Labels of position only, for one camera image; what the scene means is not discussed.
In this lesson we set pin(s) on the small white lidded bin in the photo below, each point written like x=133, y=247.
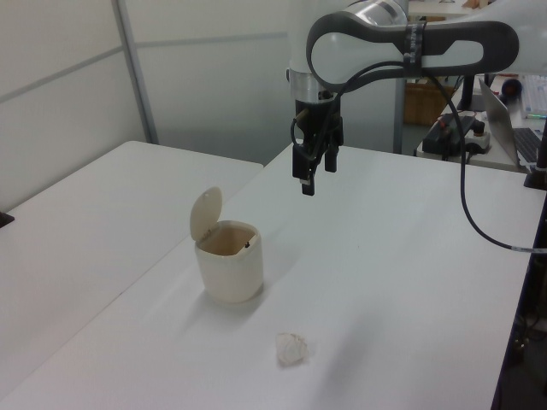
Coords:
x=233, y=273

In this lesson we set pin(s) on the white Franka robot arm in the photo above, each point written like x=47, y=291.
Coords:
x=453, y=25

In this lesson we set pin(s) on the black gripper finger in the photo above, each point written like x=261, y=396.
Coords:
x=307, y=179
x=331, y=160

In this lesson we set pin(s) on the black monitor stand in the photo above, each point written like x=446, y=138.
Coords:
x=468, y=91

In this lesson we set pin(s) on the brown cardboard box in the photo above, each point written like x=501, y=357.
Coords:
x=421, y=104

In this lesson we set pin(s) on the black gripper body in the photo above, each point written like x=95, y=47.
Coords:
x=314, y=117

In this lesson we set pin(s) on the black clamp mount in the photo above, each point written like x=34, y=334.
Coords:
x=539, y=171

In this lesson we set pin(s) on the silver laptop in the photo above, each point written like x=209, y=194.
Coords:
x=498, y=115

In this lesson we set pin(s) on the small black bracket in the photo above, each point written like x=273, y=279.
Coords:
x=5, y=218

